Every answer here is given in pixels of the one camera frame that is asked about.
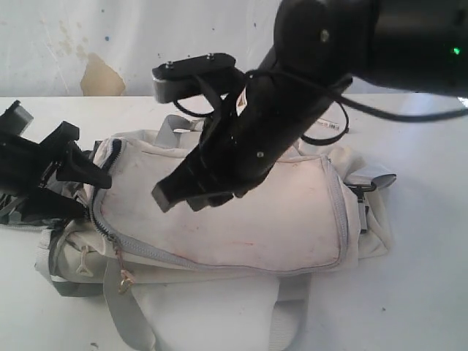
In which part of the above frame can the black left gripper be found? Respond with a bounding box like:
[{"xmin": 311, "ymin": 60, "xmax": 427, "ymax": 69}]
[{"xmin": 1, "ymin": 121, "xmax": 112, "ymax": 197}]

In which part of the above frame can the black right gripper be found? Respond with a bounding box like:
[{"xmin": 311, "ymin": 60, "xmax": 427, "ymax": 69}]
[{"xmin": 151, "ymin": 71, "xmax": 322, "ymax": 213}]

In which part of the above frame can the white duffel bag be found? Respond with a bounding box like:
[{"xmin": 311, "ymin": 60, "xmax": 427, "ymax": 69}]
[{"xmin": 0, "ymin": 113, "xmax": 398, "ymax": 351}]

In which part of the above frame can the black white marker pen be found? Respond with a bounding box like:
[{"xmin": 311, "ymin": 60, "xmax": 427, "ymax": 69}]
[{"xmin": 317, "ymin": 118, "xmax": 349, "ymax": 133}]

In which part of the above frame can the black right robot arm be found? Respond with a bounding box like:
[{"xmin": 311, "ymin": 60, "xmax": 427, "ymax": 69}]
[{"xmin": 152, "ymin": 1, "xmax": 467, "ymax": 211}]

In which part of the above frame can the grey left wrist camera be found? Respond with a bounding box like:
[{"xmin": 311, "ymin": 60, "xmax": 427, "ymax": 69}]
[{"xmin": 0, "ymin": 100, "xmax": 34, "ymax": 136}]

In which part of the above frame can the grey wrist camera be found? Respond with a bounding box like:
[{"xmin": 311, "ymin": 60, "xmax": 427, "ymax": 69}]
[
  {"xmin": 0, "ymin": 100, "xmax": 34, "ymax": 136},
  {"xmin": 152, "ymin": 53, "xmax": 244, "ymax": 104}
]

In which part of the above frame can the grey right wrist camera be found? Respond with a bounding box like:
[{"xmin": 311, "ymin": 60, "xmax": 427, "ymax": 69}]
[{"xmin": 152, "ymin": 53, "xmax": 244, "ymax": 104}]

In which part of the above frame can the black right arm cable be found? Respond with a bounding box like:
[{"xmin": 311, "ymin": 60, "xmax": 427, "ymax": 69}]
[{"xmin": 246, "ymin": 69, "xmax": 468, "ymax": 146}]

